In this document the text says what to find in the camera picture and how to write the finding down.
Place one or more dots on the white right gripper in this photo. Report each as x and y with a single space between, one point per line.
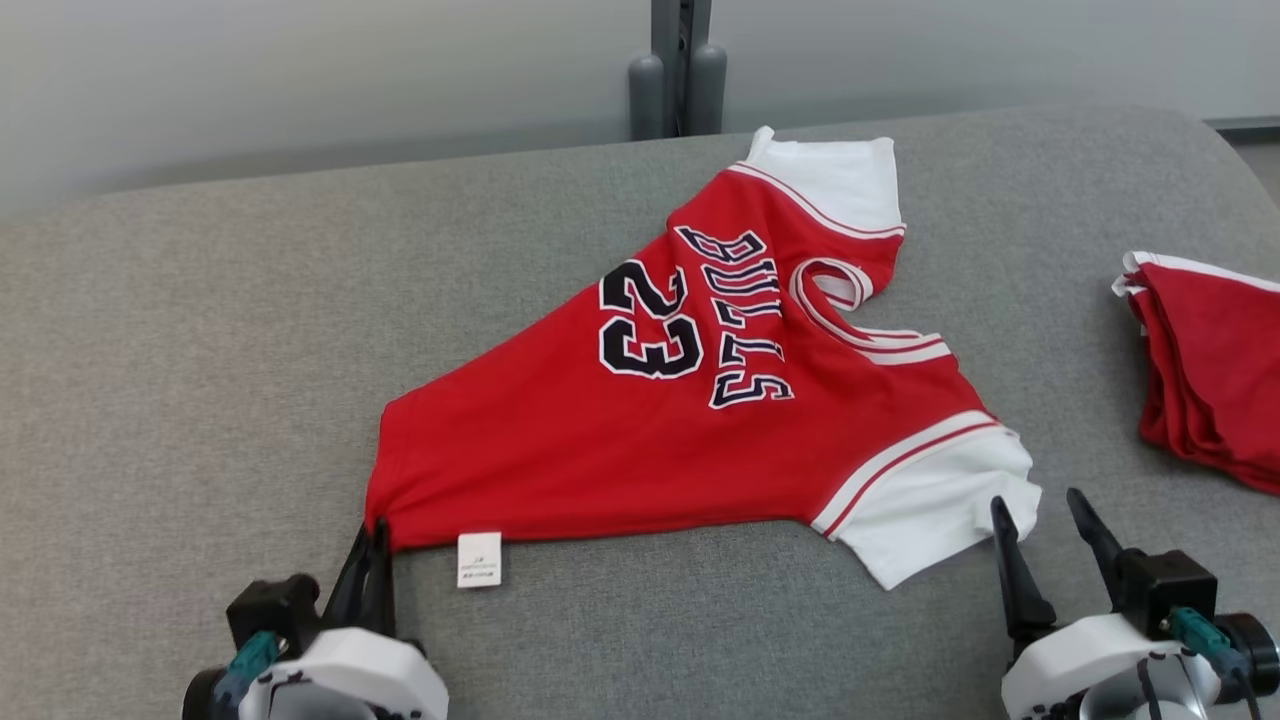
1080 655

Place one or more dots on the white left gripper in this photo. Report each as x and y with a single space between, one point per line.
390 670

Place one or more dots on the red Bulls 23 jersey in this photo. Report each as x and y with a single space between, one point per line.
560 440

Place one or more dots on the red shorts white trim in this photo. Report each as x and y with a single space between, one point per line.
1220 370

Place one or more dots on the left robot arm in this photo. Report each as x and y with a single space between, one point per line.
320 708

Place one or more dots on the dark grey baseboard strip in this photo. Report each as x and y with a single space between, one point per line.
1245 128

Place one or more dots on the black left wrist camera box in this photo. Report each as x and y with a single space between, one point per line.
270 605

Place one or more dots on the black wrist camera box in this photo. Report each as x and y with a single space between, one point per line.
270 605
1165 590

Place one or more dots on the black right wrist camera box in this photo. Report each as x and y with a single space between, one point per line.
1165 590

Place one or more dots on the teal left camera connector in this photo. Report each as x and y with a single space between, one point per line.
250 655

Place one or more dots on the teal camera connector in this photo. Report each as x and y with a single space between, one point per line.
250 655
1200 635

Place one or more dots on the teal right camera connector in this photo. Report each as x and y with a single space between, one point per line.
1200 635

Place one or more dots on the grey cylinder post cap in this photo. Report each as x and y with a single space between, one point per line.
646 100
706 90

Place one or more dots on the grey metal partition post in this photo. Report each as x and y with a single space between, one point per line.
680 40

